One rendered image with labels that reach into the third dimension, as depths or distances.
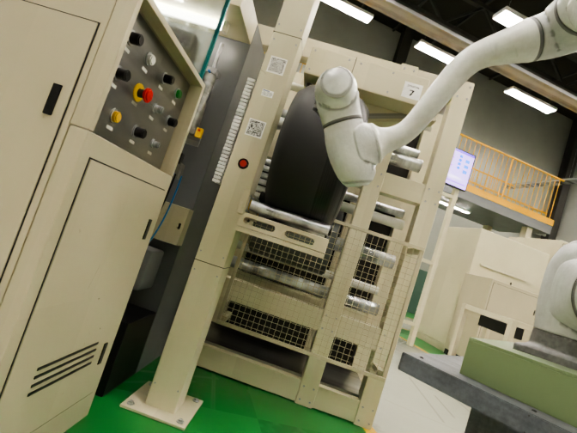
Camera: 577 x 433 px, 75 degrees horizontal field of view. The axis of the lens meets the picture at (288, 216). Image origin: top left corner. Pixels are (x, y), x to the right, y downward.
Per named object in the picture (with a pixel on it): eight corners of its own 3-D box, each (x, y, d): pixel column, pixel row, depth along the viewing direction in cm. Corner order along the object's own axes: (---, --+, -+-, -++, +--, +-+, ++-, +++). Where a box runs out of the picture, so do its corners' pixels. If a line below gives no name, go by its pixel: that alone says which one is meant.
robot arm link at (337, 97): (310, 86, 102) (322, 133, 102) (308, 65, 87) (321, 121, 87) (349, 75, 101) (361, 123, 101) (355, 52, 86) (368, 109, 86)
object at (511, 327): (486, 417, 297) (513, 319, 303) (438, 384, 355) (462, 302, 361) (520, 426, 305) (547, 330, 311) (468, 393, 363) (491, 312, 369)
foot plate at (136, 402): (118, 406, 146) (121, 400, 146) (148, 382, 173) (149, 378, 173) (184, 430, 144) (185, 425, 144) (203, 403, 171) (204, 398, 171)
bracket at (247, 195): (235, 212, 146) (244, 188, 147) (251, 220, 186) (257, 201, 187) (244, 215, 146) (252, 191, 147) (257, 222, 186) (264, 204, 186)
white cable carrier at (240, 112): (211, 180, 161) (247, 76, 164) (214, 182, 166) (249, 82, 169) (221, 184, 160) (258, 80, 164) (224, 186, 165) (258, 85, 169)
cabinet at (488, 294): (468, 367, 514) (493, 278, 523) (441, 352, 568) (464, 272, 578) (519, 381, 535) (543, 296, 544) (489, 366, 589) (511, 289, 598)
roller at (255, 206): (245, 209, 150) (249, 198, 150) (247, 210, 155) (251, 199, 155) (330, 236, 147) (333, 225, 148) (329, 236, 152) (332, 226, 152)
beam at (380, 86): (303, 71, 189) (312, 44, 190) (303, 93, 214) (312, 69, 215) (422, 106, 184) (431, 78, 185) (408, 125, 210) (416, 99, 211)
